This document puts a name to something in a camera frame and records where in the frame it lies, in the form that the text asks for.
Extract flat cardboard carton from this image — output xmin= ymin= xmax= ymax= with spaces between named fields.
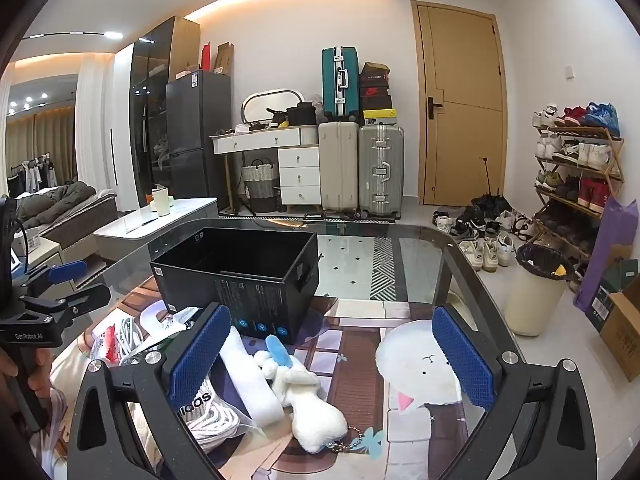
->
xmin=215 ymin=41 xmax=236 ymax=76

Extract white coffee table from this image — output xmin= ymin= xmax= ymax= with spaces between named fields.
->
xmin=94 ymin=195 xmax=219 ymax=281

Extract dark labelled shoebox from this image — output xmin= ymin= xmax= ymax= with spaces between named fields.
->
xmin=585 ymin=259 xmax=640 ymax=333

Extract dark glass cabinet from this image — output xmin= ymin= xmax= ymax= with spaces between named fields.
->
xmin=129 ymin=16 xmax=201 ymax=201

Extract purple bag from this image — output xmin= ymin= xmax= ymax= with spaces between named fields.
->
xmin=574 ymin=195 xmax=640 ymax=311

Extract clear bag of white laces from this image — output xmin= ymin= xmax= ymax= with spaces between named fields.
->
xmin=172 ymin=380 xmax=261 ymax=456

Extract brown cardboard box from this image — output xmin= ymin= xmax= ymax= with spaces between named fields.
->
xmin=599 ymin=290 xmax=640 ymax=383

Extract yellow black shoebox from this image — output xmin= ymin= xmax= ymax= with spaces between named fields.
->
xmin=361 ymin=108 xmax=397 ymax=126

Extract white plush toy blue ears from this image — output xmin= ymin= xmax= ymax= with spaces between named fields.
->
xmin=252 ymin=335 xmax=368 ymax=456

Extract beige curtain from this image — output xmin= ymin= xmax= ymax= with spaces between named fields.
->
xmin=5 ymin=110 xmax=78 ymax=196

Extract silver suitcase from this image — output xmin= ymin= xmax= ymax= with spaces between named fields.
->
xmin=358 ymin=124 xmax=405 ymax=220

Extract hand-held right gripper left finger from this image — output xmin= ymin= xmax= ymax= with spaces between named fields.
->
xmin=64 ymin=302 xmax=236 ymax=480

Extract dark grey fridge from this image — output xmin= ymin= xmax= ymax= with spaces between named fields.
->
xmin=166 ymin=71 xmax=231 ymax=201

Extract woven laundry basket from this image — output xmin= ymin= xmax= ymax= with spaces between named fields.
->
xmin=241 ymin=157 xmax=281 ymax=213

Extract wooden shoe rack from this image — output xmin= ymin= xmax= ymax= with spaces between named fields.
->
xmin=534 ymin=125 xmax=626 ymax=273

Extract white cable bundle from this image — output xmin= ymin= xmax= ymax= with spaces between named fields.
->
xmin=117 ymin=317 xmax=166 ymax=366

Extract oval white mirror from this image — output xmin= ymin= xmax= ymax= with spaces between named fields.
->
xmin=241 ymin=88 xmax=306 ymax=123

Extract black umbrella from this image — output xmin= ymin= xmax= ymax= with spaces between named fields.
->
xmin=470 ymin=156 xmax=513 ymax=216

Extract person's left hand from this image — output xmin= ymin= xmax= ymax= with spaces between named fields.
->
xmin=0 ymin=345 xmax=55 ymax=402

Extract white packet red print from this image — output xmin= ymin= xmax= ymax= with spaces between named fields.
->
xmin=91 ymin=310 xmax=126 ymax=363

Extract black bag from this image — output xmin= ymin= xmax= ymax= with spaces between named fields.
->
xmin=289 ymin=102 xmax=318 ymax=126

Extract beige suitcase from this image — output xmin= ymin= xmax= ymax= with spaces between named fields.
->
xmin=318 ymin=121 xmax=361 ymax=212

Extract white foam sheet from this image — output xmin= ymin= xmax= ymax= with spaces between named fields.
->
xmin=212 ymin=327 xmax=283 ymax=423

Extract shoe rack with shoes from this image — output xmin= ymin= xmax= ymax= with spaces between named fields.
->
xmin=531 ymin=102 xmax=626 ymax=281

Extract white printed medicine packet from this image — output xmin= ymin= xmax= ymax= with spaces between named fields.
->
xmin=139 ymin=304 xmax=203 ymax=335

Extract olive jacket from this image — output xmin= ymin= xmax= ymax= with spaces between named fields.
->
xmin=17 ymin=181 xmax=96 ymax=231

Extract black cardboard box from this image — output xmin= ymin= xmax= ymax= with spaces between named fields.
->
xmin=150 ymin=227 xmax=321 ymax=346

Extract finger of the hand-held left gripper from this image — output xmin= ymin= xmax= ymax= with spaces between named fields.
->
xmin=19 ymin=284 xmax=112 ymax=333
xmin=22 ymin=259 xmax=90 ymax=287

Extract wooden door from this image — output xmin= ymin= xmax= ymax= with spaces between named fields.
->
xmin=411 ymin=0 xmax=510 ymax=207

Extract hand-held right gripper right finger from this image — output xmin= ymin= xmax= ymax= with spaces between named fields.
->
xmin=431 ymin=305 xmax=601 ymax=480

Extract teal suitcase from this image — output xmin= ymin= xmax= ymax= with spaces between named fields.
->
xmin=321 ymin=46 xmax=360 ymax=122

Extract heap of worn shoes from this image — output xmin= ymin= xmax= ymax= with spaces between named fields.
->
xmin=431 ymin=204 xmax=538 ymax=273

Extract printed desk mat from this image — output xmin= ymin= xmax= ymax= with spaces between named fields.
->
xmin=30 ymin=285 xmax=483 ymax=480

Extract hanging clothes rack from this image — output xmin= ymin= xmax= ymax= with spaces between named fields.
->
xmin=7 ymin=152 xmax=56 ymax=198

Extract cream trash bin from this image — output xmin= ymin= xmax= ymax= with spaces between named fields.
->
xmin=504 ymin=244 xmax=571 ymax=337

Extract white dressing table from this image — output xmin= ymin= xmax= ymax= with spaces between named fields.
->
xmin=212 ymin=127 xmax=322 ymax=211

